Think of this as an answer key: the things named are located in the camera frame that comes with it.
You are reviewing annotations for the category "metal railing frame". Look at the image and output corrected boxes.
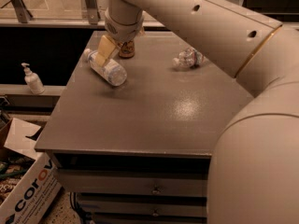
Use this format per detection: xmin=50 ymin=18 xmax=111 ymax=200
xmin=0 ymin=0 xmax=299 ymax=30

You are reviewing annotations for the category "grey drawer cabinet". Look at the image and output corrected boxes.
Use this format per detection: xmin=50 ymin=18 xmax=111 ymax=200
xmin=36 ymin=32 xmax=252 ymax=224

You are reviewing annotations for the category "blue label plastic bottle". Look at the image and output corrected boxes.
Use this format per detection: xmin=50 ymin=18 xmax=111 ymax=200
xmin=83 ymin=49 xmax=127 ymax=87

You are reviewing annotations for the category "clear crushed plastic bottle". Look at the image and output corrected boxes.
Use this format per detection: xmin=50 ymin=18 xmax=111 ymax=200
xmin=173 ymin=47 xmax=204 ymax=68

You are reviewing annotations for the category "white cardboard box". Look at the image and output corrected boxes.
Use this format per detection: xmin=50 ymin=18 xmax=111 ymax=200
xmin=0 ymin=119 xmax=61 ymax=224

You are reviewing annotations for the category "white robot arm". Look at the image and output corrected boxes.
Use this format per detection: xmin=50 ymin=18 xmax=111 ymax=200
xmin=106 ymin=0 xmax=299 ymax=224

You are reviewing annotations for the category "white pump dispenser bottle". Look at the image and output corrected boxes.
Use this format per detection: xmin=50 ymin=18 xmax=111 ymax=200
xmin=21 ymin=63 xmax=45 ymax=94

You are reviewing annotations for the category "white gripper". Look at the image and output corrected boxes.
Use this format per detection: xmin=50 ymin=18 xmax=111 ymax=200
xmin=95 ymin=9 xmax=144 ymax=67

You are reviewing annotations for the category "brown soda can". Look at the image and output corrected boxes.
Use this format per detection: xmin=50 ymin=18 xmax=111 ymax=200
xmin=119 ymin=40 xmax=135 ymax=59

